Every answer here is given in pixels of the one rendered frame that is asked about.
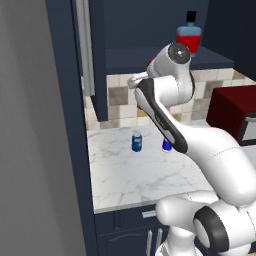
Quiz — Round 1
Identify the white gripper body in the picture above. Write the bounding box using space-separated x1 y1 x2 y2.
127 72 152 90

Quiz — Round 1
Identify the dark blue cabinet door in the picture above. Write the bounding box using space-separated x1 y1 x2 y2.
201 0 256 82
88 0 110 123

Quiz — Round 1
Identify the blue drink can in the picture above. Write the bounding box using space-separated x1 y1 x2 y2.
131 131 144 153
161 137 173 154

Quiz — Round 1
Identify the red-label bottle with black cap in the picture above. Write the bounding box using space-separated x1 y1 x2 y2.
175 10 203 56

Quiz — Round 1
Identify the dark blue tall side panel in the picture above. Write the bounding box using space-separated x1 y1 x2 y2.
44 0 100 256

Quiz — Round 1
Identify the dark red microwave oven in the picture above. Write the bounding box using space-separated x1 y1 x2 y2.
205 84 256 147

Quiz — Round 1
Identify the dark blue drawer front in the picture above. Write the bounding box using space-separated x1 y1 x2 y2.
94 204 168 235

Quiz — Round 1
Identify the dark blue cupboard door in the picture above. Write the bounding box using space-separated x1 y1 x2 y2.
96 225 170 256

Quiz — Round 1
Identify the dark blue wall cabinet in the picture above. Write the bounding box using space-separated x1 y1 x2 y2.
102 0 236 76

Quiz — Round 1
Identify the grey cabinet door handle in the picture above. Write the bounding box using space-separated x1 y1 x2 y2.
75 0 96 98

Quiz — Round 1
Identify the silver drawer handle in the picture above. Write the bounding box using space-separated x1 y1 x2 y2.
141 209 158 220

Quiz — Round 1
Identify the silver cupboard door handle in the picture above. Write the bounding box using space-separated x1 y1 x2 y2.
145 229 154 256
156 227 165 252

